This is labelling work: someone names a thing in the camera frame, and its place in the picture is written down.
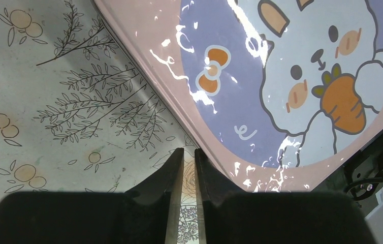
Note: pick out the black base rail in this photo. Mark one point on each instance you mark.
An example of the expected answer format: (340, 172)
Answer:
(360, 177)

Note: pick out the silver tin lid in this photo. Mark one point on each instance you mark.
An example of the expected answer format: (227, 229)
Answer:
(279, 94)

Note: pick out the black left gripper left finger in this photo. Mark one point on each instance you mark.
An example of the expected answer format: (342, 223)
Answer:
(147, 213)

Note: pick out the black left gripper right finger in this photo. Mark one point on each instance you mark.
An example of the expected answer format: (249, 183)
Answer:
(228, 214)

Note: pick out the floral table mat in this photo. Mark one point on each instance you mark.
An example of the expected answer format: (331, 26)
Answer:
(76, 114)

